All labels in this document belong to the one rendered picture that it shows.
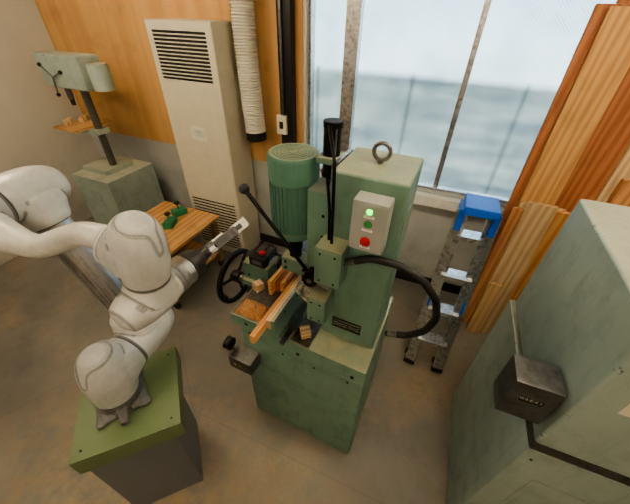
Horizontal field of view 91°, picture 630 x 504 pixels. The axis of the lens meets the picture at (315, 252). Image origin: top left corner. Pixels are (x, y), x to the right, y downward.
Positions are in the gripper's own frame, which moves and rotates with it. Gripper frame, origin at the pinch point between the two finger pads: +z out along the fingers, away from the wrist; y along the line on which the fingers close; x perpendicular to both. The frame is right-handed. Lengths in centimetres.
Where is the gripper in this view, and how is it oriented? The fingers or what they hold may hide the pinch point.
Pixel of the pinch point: (232, 230)
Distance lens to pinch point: 102.7
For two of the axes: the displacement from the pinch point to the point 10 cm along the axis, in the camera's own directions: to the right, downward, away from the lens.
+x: -5.8, -7.7, -2.5
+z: 4.2, -5.5, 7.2
